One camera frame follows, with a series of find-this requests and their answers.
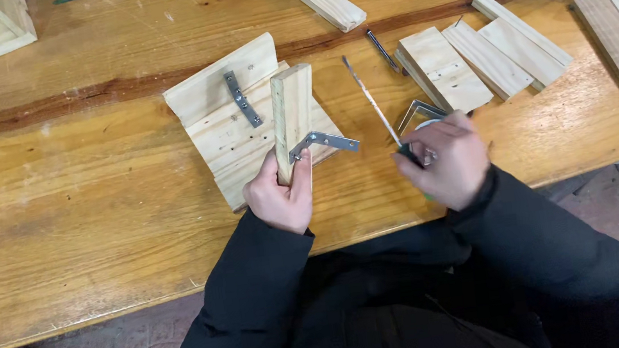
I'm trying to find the person's left hand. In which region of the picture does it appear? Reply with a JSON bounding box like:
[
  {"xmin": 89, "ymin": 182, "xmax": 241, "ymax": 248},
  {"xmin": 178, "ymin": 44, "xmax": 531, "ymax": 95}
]
[{"xmin": 238, "ymin": 143, "xmax": 322, "ymax": 242}]

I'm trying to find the person's right hand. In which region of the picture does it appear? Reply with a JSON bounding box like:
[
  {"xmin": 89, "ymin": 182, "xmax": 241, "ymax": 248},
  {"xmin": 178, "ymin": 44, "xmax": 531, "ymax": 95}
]
[{"xmin": 387, "ymin": 108, "xmax": 497, "ymax": 220}]

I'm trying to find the green handled screwdriver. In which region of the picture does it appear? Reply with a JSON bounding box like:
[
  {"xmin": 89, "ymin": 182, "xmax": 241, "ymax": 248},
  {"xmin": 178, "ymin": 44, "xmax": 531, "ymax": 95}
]
[{"xmin": 341, "ymin": 46, "xmax": 437, "ymax": 211}]

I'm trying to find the metal angle bracket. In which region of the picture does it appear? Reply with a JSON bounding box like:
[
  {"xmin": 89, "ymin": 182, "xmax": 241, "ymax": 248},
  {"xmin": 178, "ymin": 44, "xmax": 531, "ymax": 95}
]
[
  {"xmin": 393, "ymin": 95, "xmax": 451, "ymax": 134},
  {"xmin": 286, "ymin": 126, "xmax": 362, "ymax": 164}
]

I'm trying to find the pine wood block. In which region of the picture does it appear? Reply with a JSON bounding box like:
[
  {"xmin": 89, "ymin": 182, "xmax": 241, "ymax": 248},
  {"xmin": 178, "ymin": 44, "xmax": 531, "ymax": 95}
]
[{"xmin": 264, "ymin": 62, "xmax": 326, "ymax": 188}]

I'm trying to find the wide pine board with holes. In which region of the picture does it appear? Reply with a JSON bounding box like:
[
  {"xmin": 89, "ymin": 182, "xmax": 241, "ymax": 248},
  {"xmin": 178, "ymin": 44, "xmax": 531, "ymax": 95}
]
[{"xmin": 391, "ymin": 20, "xmax": 496, "ymax": 122}]

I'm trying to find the black pen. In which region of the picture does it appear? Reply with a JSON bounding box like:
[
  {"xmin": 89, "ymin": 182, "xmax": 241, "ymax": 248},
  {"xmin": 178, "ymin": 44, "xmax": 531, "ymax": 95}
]
[{"xmin": 365, "ymin": 25, "xmax": 402, "ymax": 77}]

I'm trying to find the long narrow pine strip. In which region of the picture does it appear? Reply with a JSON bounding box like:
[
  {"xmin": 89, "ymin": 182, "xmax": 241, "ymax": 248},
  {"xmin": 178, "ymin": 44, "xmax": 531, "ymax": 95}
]
[{"xmin": 470, "ymin": 0, "xmax": 576, "ymax": 78}]

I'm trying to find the person's black jacket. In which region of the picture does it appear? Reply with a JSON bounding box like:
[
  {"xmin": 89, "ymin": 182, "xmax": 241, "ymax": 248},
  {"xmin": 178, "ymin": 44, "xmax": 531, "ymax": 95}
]
[{"xmin": 270, "ymin": 203, "xmax": 550, "ymax": 348}]

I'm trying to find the joined pine board assembly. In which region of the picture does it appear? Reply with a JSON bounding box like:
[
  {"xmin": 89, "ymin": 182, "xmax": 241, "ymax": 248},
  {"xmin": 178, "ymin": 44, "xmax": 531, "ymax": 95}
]
[{"xmin": 157, "ymin": 24, "xmax": 352, "ymax": 220}]

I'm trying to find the loose metal angle bracket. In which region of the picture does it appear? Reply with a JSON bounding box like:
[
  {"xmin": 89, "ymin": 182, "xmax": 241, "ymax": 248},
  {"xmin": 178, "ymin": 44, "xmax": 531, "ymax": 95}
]
[{"xmin": 393, "ymin": 95, "xmax": 451, "ymax": 134}]

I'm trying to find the flat metal strap bracket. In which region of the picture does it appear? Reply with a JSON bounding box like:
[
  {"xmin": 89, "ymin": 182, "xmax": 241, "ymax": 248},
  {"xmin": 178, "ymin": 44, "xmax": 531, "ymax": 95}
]
[{"xmin": 223, "ymin": 67, "xmax": 265, "ymax": 132}]

